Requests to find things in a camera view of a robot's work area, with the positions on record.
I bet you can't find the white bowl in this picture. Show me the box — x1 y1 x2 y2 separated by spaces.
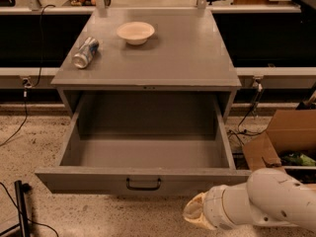
117 22 155 45

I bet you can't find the cardboard box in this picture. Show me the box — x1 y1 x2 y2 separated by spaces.
243 110 316 190

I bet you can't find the green bag in box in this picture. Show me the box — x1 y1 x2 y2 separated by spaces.
280 152 316 167

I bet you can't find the black stand on floor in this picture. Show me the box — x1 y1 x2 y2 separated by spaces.
0 181 31 237

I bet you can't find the black cable left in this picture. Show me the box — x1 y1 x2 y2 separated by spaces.
0 4 57 148

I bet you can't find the grey drawer cabinet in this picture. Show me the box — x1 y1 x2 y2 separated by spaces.
52 8 241 120

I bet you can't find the grey top drawer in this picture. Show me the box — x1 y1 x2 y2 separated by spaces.
36 92 250 196

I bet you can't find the silver blue soda can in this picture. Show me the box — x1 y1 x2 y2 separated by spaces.
72 37 99 69

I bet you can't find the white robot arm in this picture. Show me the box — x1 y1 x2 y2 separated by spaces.
183 168 316 232

